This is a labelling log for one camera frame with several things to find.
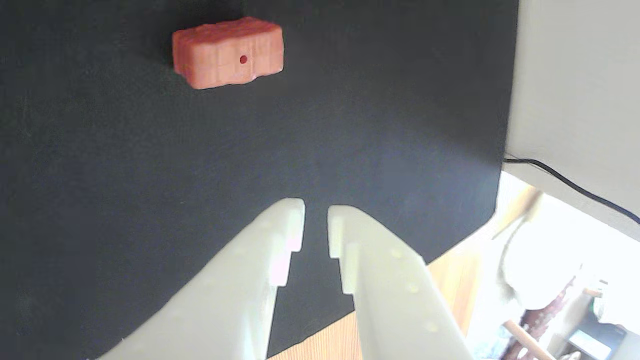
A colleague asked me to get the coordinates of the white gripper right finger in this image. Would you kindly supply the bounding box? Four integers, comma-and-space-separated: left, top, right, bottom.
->
327, 205, 477, 360

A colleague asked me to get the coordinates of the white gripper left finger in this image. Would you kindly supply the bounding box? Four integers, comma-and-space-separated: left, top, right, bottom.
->
97, 198, 306, 360

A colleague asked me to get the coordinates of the orange-brown toy block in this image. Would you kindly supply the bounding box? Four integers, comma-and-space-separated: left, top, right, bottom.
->
171, 16, 285, 91

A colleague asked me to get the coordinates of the wooden rod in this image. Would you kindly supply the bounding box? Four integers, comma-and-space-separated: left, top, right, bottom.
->
502, 320, 545, 360

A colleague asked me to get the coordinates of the black desk mat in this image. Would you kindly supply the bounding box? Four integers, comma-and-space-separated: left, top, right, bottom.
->
0, 0, 520, 360

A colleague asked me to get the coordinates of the black box with white sheet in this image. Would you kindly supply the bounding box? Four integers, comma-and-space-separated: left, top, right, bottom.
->
564, 320, 627, 360

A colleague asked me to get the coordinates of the black cable along wall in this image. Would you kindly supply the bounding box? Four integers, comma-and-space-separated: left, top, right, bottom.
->
502, 157, 640, 226

